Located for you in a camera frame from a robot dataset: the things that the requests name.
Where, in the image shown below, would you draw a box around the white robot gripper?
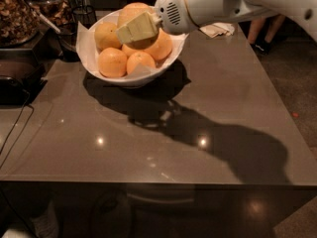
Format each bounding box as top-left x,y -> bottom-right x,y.
116,0 -> 196,44

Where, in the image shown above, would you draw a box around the orange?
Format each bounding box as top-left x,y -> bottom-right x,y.
127,51 -> 157,74
94,22 -> 121,51
117,2 -> 157,50
97,48 -> 128,78
145,30 -> 173,61

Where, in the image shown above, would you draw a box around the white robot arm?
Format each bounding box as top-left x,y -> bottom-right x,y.
116,0 -> 317,44

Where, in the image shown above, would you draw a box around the white ceramic bowl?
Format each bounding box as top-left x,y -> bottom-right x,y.
78,7 -> 188,88

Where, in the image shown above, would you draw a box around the folded paper napkins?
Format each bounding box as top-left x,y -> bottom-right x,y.
200,23 -> 235,38

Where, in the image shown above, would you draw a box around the dark glass cup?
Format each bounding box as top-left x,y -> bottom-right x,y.
57,23 -> 79,62

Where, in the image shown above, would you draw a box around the person standing in background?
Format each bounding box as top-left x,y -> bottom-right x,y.
247,15 -> 285,55

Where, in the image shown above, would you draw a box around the large glass snack jar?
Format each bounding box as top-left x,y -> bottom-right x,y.
0,0 -> 40,48

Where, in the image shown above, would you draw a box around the black appliance on left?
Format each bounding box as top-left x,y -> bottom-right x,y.
0,49 -> 47,106

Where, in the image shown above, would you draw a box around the black wire cup holder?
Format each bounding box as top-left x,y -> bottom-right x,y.
72,5 -> 97,29

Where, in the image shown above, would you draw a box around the black power cable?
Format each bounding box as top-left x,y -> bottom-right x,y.
0,89 -> 36,171

